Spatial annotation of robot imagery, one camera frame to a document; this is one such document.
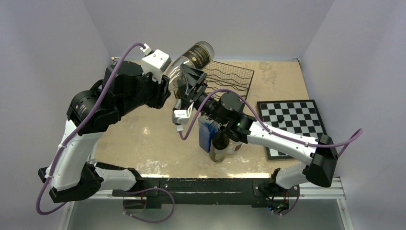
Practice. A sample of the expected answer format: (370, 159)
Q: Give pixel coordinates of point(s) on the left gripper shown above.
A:
(161, 91)

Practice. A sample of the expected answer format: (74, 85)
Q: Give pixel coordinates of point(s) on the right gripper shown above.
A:
(194, 78)

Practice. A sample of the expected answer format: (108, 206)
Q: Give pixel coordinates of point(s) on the clear glass bottle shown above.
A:
(198, 56)

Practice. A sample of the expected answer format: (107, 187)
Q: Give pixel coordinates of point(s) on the black wire wine rack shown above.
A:
(226, 76)

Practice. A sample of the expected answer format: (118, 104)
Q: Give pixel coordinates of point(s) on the blue square glass bottle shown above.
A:
(206, 129)

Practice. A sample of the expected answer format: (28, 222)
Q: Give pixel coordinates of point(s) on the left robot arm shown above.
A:
(76, 176)

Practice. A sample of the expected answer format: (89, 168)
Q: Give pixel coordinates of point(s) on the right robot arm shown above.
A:
(317, 155)

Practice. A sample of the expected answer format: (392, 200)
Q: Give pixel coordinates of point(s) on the dark brown glass bottle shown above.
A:
(219, 145)

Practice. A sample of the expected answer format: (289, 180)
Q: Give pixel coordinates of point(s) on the clear bottle white cap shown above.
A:
(233, 147)

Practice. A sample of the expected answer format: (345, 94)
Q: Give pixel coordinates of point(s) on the black chess piece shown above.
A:
(280, 118)

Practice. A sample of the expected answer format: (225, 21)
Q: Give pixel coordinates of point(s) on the black white chessboard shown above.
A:
(301, 117)

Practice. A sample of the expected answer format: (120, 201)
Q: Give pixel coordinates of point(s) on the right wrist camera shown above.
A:
(180, 117)

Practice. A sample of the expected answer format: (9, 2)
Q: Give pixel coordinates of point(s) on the black mounting base plate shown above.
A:
(254, 192)

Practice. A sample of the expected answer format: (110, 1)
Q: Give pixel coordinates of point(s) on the aluminium table frame rail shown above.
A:
(148, 142)

